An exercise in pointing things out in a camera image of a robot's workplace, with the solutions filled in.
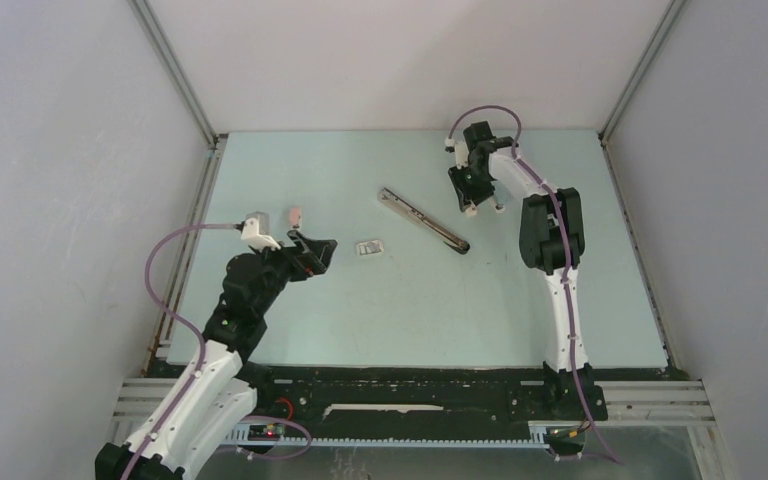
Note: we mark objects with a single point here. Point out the beige black long stapler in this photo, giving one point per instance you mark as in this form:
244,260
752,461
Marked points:
418,217

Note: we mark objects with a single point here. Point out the light blue stapler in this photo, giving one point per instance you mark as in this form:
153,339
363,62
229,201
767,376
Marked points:
497,205

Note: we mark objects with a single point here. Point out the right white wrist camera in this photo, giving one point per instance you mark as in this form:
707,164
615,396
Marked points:
460,151

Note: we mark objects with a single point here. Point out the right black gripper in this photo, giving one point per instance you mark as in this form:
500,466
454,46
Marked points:
466,193

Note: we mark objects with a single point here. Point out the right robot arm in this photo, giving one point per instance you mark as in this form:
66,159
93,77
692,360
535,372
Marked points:
551,242

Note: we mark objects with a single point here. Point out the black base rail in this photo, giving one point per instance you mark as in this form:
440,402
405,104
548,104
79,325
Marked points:
414,404

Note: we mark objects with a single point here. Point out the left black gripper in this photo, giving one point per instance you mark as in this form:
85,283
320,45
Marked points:
307,258

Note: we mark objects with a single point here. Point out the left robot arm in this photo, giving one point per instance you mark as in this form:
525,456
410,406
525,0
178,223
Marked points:
220,386

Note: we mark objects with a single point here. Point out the pink stapler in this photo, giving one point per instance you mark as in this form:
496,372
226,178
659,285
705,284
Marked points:
295,218

